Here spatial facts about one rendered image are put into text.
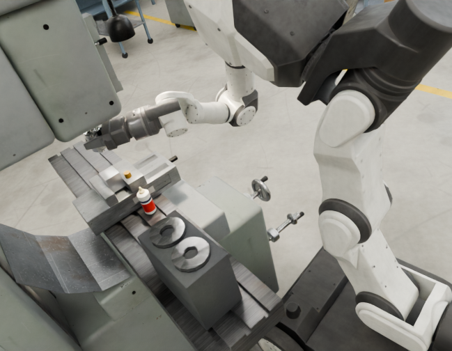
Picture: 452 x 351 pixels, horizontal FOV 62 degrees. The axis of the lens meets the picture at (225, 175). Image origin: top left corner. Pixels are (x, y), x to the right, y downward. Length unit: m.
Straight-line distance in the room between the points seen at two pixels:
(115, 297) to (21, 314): 0.30
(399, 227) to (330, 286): 1.04
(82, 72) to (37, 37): 0.12
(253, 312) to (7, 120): 0.72
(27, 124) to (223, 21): 0.49
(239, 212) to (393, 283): 0.60
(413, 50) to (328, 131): 0.22
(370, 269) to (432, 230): 1.28
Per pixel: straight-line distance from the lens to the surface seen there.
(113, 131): 1.10
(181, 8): 5.69
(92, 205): 1.34
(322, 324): 1.36
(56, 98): 0.99
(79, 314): 1.44
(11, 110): 0.95
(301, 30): 0.75
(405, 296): 1.24
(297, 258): 2.21
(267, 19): 0.75
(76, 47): 0.98
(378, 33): 0.69
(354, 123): 0.76
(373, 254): 1.13
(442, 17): 0.69
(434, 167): 2.77
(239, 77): 1.16
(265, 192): 1.65
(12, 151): 0.98
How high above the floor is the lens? 1.78
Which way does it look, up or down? 39 degrees down
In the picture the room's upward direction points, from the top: 16 degrees counter-clockwise
